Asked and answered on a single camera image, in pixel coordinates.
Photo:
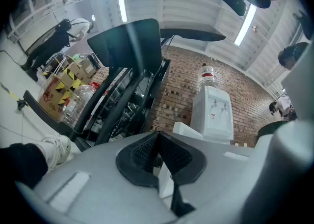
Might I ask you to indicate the white water dispenser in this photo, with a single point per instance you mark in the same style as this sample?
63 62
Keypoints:
216 124

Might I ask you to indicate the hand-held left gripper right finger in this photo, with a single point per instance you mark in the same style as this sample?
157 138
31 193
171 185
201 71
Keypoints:
220 181

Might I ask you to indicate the white dispenser tap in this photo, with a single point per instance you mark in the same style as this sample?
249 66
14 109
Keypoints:
224 106

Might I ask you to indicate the red warning sticker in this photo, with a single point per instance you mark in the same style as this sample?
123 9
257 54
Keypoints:
213 116

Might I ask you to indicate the person's white left sneaker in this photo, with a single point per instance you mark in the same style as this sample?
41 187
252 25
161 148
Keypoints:
57 149

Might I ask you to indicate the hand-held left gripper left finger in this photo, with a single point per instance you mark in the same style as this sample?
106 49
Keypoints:
98 193

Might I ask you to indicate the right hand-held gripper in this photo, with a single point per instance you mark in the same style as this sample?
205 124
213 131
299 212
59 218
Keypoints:
289 169

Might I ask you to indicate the plain cardboard box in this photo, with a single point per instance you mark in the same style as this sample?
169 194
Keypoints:
84 69

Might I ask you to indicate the white shelving frame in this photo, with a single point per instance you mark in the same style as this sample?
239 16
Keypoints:
49 4

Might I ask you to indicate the fluorescent ceiling light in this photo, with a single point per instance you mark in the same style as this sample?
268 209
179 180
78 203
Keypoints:
245 25
122 2

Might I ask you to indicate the clear water bottle red label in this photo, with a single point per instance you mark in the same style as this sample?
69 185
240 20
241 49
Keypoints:
208 76

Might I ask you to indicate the black metal rack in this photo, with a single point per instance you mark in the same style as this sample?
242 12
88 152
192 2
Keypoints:
152 88

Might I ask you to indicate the cardboard box red print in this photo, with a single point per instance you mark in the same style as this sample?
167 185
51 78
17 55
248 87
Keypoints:
50 102

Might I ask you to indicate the yellow-black floor tape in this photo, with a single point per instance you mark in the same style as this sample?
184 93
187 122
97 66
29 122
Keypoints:
11 94

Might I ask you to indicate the clear plastic jug red cap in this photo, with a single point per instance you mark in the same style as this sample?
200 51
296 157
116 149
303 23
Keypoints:
78 102

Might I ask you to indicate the black padded chair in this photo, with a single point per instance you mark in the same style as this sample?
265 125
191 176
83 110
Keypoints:
272 128

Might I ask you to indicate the person's left trouser leg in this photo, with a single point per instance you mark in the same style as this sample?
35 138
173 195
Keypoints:
22 164

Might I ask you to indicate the cardboard box yellow-black tape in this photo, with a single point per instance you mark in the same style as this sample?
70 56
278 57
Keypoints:
67 83

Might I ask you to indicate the black head-mounted camera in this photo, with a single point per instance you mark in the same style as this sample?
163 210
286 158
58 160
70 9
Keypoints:
234 0

